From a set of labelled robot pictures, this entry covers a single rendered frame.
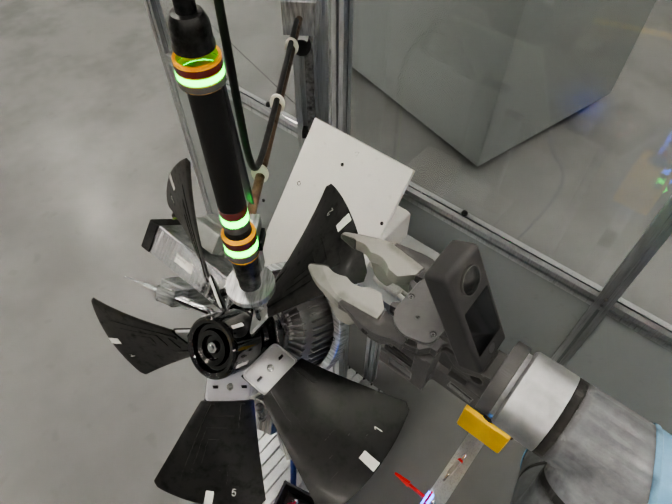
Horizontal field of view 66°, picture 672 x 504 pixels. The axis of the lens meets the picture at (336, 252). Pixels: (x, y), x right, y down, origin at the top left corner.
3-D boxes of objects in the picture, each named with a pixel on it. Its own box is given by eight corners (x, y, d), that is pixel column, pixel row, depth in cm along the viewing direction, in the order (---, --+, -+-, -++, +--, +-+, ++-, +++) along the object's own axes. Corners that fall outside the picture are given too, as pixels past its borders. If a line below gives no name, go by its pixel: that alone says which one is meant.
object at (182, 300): (236, 325, 110) (127, 280, 126) (238, 316, 109) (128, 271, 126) (229, 327, 108) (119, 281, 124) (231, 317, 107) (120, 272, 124)
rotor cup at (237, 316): (230, 290, 106) (183, 300, 95) (287, 309, 99) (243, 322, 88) (222, 356, 109) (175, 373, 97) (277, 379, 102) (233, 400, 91)
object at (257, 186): (295, 22, 102) (295, 15, 101) (302, 22, 102) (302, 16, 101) (243, 229, 69) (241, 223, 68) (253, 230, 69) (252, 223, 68)
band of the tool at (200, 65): (186, 69, 48) (178, 40, 46) (231, 71, 48) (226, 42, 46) (173, 97, 46) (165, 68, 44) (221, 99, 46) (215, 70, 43)
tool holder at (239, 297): (234, 255, 77) (223, 211, 70) (281, 258, 77) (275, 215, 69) (221, 306, 72) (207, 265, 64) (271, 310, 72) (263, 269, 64)
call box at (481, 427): (491, 372, 118) (503, 351, 109) (531, 399, 114) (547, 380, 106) (454, 426, 110) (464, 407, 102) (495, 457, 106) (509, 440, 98)
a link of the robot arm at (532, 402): (549, 433, 39) (594, 357, 43) (496, 396, 41) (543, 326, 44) (521, 461, 45) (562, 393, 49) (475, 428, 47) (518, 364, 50)
